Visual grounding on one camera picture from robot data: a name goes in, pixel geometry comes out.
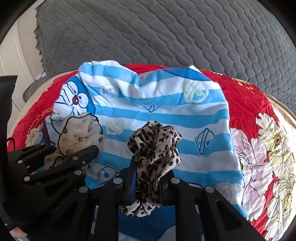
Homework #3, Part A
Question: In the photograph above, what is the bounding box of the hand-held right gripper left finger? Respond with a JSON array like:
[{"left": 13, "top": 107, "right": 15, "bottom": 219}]
[{"left": 50, "top": 156, "right": 139, "bottom": 241}]

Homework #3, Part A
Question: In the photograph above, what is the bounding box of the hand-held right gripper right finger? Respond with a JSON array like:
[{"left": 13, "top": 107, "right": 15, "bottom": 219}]
[{"left": 159, "top": 171, "right": 265, "bottom": 241}]

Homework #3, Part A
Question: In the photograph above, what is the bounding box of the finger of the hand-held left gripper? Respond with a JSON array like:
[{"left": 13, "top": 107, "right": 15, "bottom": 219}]
[
  {"left": 23, "top": 146, "right": 100, "bottom": 183},
  {"left": 9, "top": 144, "right": 56, "bottom": 166}
]

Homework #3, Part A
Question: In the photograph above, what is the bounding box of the cream dotted scrunchie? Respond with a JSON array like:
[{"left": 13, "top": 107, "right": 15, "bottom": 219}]
[{"left": 43, "top": 112, "right": 106, "bottom": 176}]

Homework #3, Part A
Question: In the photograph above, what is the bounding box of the leopard print scrunchie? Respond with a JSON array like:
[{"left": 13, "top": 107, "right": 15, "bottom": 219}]
[{"left": 119, "top": 120, "right": 183, "bottom": 218}]

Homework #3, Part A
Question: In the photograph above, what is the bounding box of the grey rounded object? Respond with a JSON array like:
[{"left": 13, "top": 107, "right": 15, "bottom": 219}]
[{"left": 23, "top": 80, "right": 48, "bottom": 103}]

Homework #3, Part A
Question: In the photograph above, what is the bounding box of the blue striped cartoon cloth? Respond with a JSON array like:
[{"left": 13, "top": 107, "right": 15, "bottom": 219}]
[{"left": 45, "top": 60, "right": 249, "bottom": 241}]

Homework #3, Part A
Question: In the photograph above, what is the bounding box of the red floral blanket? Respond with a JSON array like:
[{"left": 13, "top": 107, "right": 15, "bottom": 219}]
[{"left": 7, "top": 64, "right": 296, "bottom": 241}]

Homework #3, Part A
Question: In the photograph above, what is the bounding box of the grey quilted cover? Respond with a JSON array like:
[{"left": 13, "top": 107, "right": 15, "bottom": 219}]
[{"left": 35, "top": 0, "right": 296, "bottom": 102}]

